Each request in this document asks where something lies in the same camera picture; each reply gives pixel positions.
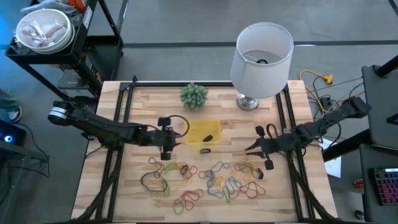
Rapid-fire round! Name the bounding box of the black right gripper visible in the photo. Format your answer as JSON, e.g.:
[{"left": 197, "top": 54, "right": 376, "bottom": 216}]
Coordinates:
[{"left": 244, "top": 125, "right": 292, "bottom": 171}]

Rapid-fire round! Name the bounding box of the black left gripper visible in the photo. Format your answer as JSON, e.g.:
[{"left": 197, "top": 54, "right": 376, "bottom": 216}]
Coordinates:
[{"left": 146, "top": 116, "right": 183, "bottom": 161}]

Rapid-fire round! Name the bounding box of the lime green rubber band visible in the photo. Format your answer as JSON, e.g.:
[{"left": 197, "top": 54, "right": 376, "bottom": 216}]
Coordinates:
[{"left": 161, "top": 162, "right": 182, "bottom": 175}]

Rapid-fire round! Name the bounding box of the grey rubber band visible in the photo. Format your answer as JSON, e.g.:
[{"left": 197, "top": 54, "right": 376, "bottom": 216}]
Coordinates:
[{"left": 147, "top": 156, "right": 166, "bottom": 172}]

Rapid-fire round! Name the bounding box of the purple rubber band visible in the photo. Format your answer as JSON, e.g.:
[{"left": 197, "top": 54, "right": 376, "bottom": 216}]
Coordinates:
[{"left": 224, "top": 176, "right": 243, "bottom": 200}]

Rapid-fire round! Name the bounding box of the large thin black rubber band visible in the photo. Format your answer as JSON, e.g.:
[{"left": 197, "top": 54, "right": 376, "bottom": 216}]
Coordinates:
[{"left": 140, "top": 170, "right": 170, "bottom": 193}]

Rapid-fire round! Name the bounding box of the yellow plastic bin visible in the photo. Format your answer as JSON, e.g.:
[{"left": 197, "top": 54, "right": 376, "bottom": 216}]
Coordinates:
[{"left": 185, "top": 119, "right": 223, "bottom": 146}]

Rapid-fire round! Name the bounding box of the green artificial succulent ball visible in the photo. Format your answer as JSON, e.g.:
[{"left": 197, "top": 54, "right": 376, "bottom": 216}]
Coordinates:
[{"left": 179, "top": 82, "right": 209, "bottom": 111}]

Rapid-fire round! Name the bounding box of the white shade table lamp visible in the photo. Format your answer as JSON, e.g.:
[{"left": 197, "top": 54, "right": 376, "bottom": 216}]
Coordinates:
[{"left": 229, "top": 22, "right": 295, "bottom": 112}]

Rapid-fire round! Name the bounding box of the white paper sheet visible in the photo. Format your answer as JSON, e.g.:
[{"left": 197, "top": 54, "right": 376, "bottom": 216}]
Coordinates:
[{"left": 318, "top": 138, "right": 342, "bottom": 179}]

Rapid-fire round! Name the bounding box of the black metal bar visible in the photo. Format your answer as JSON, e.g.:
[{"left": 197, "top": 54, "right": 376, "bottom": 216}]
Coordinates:
[{"left": 322, "top": 129, "right": 374, "bottom": 162}]

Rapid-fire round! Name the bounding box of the black utility cart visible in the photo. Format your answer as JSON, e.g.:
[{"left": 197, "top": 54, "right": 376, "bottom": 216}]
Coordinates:
[{"left": 4, "top": 0, "right": 130, "bottom": 105}]

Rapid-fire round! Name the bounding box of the black keyboard desk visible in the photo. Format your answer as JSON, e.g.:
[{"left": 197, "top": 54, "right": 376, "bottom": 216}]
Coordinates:
[{"left": 359, "top": 142, "right": 398, "bottom": 224}]

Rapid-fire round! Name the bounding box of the black equipment box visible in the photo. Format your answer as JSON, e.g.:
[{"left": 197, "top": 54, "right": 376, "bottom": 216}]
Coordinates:
[{"left": 57, "top": 68, "right": 94, "bottom": 91}]

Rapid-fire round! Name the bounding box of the keyboard with coloured keys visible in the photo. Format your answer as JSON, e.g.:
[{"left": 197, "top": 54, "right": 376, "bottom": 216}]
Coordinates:
[{"left": 373, "top": 167, "right": 398, "bottom": 206}]

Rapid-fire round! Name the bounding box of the white bowl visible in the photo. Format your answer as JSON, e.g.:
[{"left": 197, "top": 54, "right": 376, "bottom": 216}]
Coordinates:
[
  {"left": 18, "top": 18, "right": 76, "bottom": 55},
  {"left": 15, "top": 8, "right": 73, "bottom": 52}
]

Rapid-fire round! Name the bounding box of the black pole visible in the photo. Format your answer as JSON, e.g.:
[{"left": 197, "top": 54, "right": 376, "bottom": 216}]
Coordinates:
[{"left": 374, "top": 54, "right": 398, "bottom": 78}]

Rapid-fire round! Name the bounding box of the person's shoe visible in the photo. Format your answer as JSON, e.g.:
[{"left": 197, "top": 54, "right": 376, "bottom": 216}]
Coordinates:
[{"left": 6, "top": 105, "right": 23, "bottom": 123}]

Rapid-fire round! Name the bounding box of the plastic wrapped snack pack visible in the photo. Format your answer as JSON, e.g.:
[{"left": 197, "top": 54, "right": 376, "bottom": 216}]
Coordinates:
[
  {"left": 43, "top": 20, "right": 68, "bottom": 43},
  {"left": 17, "top": 21, "right": 47, "bottom": 47}
]

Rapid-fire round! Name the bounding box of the black computer with blue light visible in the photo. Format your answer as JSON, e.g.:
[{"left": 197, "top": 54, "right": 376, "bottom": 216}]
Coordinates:
[{"left": 0, "top": 119, "right": 27, "bottom": 147}]

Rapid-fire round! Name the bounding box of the orange packet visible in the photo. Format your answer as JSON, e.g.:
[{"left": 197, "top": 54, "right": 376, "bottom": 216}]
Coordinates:
[{"left": 67, "top": 0, "right": 87, "bottom": 10}]

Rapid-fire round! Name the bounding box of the person's leg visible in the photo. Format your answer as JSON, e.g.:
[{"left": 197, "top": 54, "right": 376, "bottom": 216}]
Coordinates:
[{"left": 0, "top": 88, "right": 20, "bottom": 110}]

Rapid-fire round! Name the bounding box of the clear plastic bag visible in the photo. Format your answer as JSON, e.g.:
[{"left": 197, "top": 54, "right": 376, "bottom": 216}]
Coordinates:
[{"left": 20, "top": 0, "right": 77, "bottom": 15}]

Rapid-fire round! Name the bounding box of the black left camera cable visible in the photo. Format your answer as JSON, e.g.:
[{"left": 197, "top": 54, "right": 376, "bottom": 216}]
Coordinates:
[{"left": 170, "top": 114, "right": 190, "bottom": 138}]

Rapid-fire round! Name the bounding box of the black camera cable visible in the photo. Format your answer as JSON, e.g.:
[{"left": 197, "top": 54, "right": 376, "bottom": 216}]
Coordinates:
[
  {"left": 266, "top": 123, "right": 280, "bottom": 140},
  {"left": 170, "top": 114, "right": 190, "bottom": 138}
]

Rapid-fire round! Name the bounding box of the black right camera cable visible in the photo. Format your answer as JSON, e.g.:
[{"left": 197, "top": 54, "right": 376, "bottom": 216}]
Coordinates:
[{"left": 266, "top": 123, "right": 280, "bottom": 140}]

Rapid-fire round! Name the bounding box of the black aluminium extrusion frame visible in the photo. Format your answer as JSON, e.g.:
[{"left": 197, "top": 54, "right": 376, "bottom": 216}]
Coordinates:
[{"left": 72, "top": 75, "right": 339, "bottom": 223}]

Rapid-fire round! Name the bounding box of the yellow extension cable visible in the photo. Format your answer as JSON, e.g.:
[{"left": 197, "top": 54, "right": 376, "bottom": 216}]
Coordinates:
[{"left": 298, "top": 70, "right": 334, "bottom": 113}]

